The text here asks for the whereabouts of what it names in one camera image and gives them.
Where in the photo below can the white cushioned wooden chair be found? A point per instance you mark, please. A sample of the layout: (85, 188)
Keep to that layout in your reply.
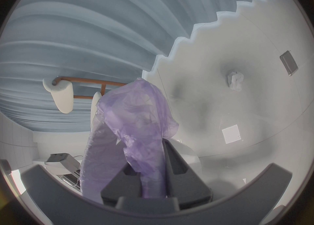
(61, 96)

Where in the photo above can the purple plastic bag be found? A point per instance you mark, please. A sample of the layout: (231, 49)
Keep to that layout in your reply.
(137, 111)

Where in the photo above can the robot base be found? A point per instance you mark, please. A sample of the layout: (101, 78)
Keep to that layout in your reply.
(63, 162)

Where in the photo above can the white paper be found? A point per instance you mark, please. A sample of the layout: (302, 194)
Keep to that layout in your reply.
(235, 80)

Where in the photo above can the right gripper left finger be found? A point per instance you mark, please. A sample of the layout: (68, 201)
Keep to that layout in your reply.
(117, 187)

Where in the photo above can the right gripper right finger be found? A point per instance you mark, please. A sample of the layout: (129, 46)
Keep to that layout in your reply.
(193, 189)

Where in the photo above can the pale blue curtain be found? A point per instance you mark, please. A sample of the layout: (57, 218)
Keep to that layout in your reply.
(98, 35)

